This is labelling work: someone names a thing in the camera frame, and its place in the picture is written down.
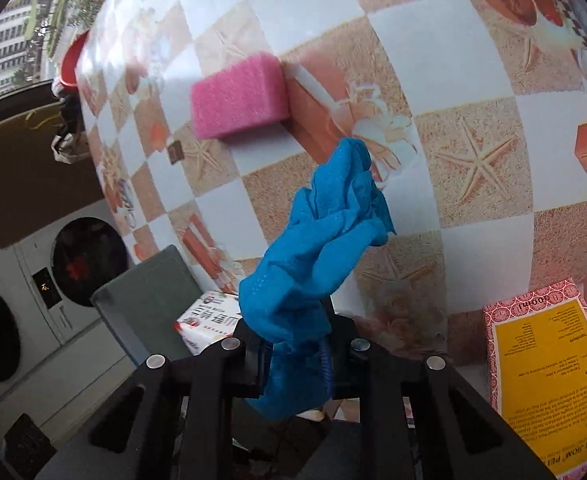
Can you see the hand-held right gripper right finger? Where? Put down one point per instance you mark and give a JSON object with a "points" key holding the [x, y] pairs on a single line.
{"points": [[343, 370]]}

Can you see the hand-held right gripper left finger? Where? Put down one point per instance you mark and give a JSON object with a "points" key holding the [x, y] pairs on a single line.
{"points": [[253, 365]]}

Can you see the blue mesh cloth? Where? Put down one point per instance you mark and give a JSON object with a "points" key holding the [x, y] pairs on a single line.
{"points": [[318, 240]]}

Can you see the white red tissue packet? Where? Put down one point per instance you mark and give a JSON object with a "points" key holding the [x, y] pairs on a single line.
{"points": [[208, 322]]}

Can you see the yellow and red box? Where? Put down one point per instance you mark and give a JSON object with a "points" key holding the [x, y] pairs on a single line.
{"points": [[548, 370]]}

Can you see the pink sponge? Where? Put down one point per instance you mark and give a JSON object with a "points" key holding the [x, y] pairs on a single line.
{"points": [[238, 97]]}

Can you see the black and white bag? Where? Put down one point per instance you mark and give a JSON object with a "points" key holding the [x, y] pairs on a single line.
{"points": [[68, 142]]}

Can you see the checkered printed tablecloth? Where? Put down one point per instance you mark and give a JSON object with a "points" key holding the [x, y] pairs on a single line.
{"points": [[423, 45]]}

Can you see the small red basin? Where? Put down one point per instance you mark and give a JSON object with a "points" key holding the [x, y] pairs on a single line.
{"points": [[70, 60]]}

